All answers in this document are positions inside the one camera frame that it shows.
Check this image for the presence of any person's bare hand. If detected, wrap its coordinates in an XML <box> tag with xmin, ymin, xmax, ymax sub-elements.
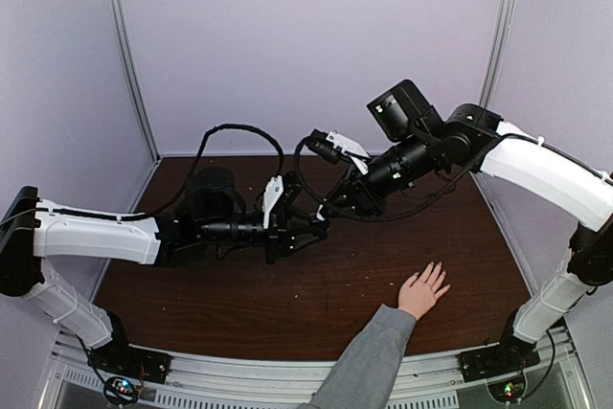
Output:
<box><xmin>397</xmin><ymin>261</ymin><xmax>451</xmax><ymax>320</ymax></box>

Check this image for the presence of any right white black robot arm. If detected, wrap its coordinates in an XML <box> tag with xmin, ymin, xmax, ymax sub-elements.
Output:
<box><xmin>323</xmin><ymin>80</ymin><xmax>612</xmax><ymax>373</ymax></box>

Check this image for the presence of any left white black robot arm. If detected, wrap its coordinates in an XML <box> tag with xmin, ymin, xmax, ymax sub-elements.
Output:
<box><xmin>1</xmin><ymin>167</ymin><xmax>329</xmax><ymax>375</ymax></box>

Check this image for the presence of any left round controller board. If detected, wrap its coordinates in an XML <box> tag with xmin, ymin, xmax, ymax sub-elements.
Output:
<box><xmin>103</xmin><ymin>376</ymin><xmax>139</xmax><ymax>405</ymax></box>

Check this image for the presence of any round controller board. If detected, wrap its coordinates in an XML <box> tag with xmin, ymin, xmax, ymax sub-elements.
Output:
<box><xmin>103</xmin><ymin>376</ymin><xmax>139</xmax><ymax>405</ymax></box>
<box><xmin>488</xmin><ymin>379</ymin><xmax>526</xmax><ymax>403</ymax></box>

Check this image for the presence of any left aluminium corner post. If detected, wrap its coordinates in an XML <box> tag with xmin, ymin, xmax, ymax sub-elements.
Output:
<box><xmin>108</xmin><ymin>0</ymin><xmax>161</xmax><ymax>163</ymax></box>

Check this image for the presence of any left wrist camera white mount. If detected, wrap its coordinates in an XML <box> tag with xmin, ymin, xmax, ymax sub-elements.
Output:
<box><xmin>261</xmin><ymin>170</ymin><xmax>302</xmax><ymax>230</ymax></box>

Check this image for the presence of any white capped nail polish bottle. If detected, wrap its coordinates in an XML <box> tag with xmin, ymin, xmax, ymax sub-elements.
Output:
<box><xmin>315</xmin><ymin>205</ymin><xmax>327</xmax><ymax>222</ymax></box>

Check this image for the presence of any right round controller board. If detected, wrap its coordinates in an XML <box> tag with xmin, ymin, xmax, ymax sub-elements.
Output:
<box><xmin>488</xmin><ymin>379</ymin><xmax>526</xmax><ymax>403</ymax></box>

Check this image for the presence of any right aluminium corner post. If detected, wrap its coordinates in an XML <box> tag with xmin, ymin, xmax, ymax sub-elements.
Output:
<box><xmin>479</xmin><ymin>0</ymin><xmax>516</xmax><ymax>108</ymax></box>

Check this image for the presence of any right black camera cable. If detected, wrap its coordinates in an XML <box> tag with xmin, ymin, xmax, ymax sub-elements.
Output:
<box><xmin>292</xmin><ymin>135</ymin><xmax>499</xmax><ymax>223</ymax></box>

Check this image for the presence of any aluminium corner post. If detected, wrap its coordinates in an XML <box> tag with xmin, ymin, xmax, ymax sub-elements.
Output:
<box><xmin>108</xmin><ymin>0</ymin><xmax>161</xmax><ymax>163</ymax></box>
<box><xmin>479</xmin><ymin>0</ymin><xmax>516</xmax><ymax>108</ymax></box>

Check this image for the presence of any black camera cable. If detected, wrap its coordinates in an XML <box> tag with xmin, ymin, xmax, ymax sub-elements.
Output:
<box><xmin>292</xmin><ymin>135</ymin><xmax>499</xmax><ymax>223</ymax></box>
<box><xmin>133</xmin><ymin>123</ymin><xmax>284</xmax><ymax>218</ymax></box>

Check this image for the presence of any grey sleeved forearm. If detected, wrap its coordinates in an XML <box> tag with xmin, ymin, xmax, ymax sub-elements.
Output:
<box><xmin>300</xmin><ymin>305</ymin><xmax>417</xmax><ymax>409</ymax></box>

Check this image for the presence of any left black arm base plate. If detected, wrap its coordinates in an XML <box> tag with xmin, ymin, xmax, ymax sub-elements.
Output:
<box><xmin>91</xmin><ymin>347</ymin><xmax>171</xmax><ymax>384</ymax></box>

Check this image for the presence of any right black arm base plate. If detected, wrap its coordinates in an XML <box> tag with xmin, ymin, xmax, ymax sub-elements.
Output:
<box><xmin>458</xmin><ymin>344</ymin><xmax>540</xmax><ymax>382</ymax></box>

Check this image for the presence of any left black camera cable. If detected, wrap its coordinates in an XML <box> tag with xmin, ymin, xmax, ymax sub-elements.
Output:
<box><xmin>133</xmin><ymin>123</ymin><xmax>284</xmax><ymax>218</ymax></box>

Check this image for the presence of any aluminium front frame rail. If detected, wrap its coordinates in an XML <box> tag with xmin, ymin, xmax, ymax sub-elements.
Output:
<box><xmin>37</xmin><ymin>327</ymin><xmax>594</xmax><ymax>408</ymax></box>

